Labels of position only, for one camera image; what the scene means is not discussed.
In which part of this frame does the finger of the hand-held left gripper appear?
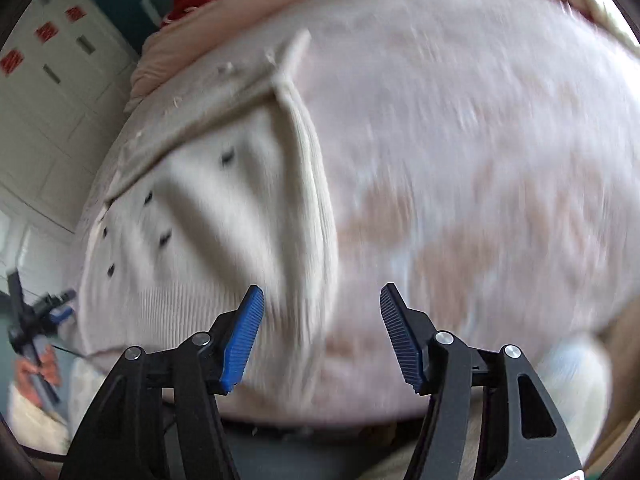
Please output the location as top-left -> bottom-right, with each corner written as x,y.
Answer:
42,287 -> 78,328

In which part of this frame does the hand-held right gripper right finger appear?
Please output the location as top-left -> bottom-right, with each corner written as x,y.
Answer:
379,283 -> 584,480

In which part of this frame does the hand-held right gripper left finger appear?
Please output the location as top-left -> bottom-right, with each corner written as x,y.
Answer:
59,285 -> 265,480

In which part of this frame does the white knitted cardigan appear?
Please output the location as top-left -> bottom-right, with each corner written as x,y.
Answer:
80,29 -> 342,413

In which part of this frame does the white wardrobe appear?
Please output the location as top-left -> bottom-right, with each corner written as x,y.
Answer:
0,0 -> 142,235

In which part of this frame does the pink patterned blanket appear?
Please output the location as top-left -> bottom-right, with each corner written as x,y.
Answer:
75,0 -> 640,428

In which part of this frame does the pink duvet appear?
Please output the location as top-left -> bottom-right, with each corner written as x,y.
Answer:
124,0 -> 473,113

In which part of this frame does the red cloth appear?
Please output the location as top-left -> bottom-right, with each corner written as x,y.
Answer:
160,0 -> 237,27

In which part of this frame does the cream cloth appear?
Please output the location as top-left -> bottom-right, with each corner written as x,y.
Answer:
562,0 -> 640,63

